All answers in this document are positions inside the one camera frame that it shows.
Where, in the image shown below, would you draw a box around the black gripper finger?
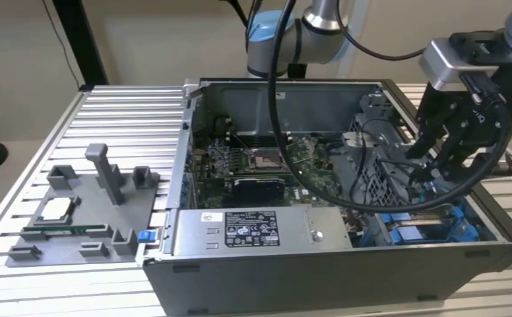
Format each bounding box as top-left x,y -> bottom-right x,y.
435,131 -> 491,181
405,115 -> 449,159

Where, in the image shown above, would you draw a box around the black disk wire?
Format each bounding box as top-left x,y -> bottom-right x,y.
376,158 -> 436,202

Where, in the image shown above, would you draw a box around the hard disk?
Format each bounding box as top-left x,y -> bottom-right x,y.
377,203 -> 480,242

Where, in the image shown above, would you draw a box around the grey perforated disk bay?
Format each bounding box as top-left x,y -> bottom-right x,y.
329,112 -> 428,214

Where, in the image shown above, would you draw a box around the blue disk carrier in bay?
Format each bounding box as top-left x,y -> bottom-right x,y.
389,227 -> 423,246

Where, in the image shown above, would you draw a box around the CPU socket cover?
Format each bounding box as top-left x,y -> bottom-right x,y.
282,137 -> 318,166

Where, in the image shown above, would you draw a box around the green motherboard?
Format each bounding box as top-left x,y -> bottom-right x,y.
192,131 -> 342,209

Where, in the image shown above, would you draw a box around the CPU socket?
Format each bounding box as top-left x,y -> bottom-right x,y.
249,148 -> 284,172

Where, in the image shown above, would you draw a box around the black graphics card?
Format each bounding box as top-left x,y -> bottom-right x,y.
229,176 -> 285,203

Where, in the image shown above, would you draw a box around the silver power supply unit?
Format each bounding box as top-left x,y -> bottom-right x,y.
169,207 -> 353,258

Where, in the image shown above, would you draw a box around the black open PC case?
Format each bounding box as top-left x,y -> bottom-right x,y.
134,77 -> 512,317

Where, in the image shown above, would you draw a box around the grey parts rack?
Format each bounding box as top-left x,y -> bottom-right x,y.
4,143 -> 164,268

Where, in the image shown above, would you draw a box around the green RAM stick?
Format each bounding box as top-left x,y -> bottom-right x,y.
21,224 -> 109,236

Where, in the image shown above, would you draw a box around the silver CPU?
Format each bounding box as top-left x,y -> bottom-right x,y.
38,199 -> 74,221

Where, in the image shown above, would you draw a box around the blue disk wire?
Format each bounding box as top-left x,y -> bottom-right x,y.
416,183 -> 439,203

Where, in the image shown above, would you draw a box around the black looped case wire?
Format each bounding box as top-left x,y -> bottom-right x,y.
350,118 -> 386,209

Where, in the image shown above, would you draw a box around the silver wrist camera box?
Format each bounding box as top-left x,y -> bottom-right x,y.
417,38 -> 500,90

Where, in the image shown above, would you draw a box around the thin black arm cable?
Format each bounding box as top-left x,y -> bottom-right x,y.
334,0 -> 428,61

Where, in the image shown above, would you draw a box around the black arm base cables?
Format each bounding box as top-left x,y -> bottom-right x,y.
220,0 -> 260,26

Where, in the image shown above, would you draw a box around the black frame post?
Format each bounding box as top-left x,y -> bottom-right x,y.
50,0 -> 109,86

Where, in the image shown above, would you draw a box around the thin black wall cable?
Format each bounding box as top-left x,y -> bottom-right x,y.
42,0 -> 82,87

